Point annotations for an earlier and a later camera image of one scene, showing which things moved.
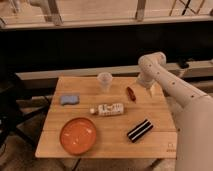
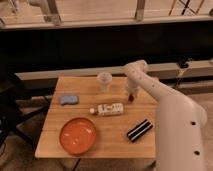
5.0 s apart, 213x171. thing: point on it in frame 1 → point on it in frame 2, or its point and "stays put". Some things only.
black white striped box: x=139 y=130 stays put
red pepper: x=131 y=95 stays put
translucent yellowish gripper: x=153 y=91 → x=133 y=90
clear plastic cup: x=105 y=79 stays put
